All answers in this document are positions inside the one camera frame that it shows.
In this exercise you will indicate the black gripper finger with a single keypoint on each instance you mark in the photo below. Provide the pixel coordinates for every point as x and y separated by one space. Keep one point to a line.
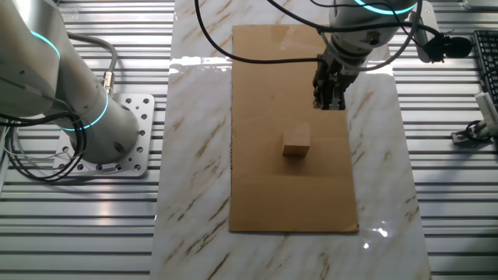
320 100
337 102

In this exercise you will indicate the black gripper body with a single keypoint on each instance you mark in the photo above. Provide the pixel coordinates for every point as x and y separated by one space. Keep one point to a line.
332 81

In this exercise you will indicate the small wooden block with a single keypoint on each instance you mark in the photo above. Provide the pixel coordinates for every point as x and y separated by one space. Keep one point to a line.
295 140

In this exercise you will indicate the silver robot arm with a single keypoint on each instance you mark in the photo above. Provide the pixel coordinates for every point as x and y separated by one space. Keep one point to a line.
39 58

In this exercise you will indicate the brown cardboard sheet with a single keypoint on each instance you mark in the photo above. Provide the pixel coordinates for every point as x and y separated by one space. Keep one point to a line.
272 194

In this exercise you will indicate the marble patterned sheet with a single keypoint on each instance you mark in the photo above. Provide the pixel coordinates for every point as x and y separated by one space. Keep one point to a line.
194 116

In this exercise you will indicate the black keyboard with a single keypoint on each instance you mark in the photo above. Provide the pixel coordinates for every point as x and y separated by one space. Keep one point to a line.
488 54

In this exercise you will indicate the silver camera bracket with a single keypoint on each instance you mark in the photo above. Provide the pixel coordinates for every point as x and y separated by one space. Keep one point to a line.
424 23

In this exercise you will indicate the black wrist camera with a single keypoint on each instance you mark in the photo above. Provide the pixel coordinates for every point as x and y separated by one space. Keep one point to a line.
451 47

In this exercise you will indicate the grey camera on stand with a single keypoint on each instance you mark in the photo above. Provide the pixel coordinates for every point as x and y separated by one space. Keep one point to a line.
486 107

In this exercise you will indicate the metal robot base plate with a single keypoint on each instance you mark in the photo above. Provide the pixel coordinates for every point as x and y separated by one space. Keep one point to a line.
144 116

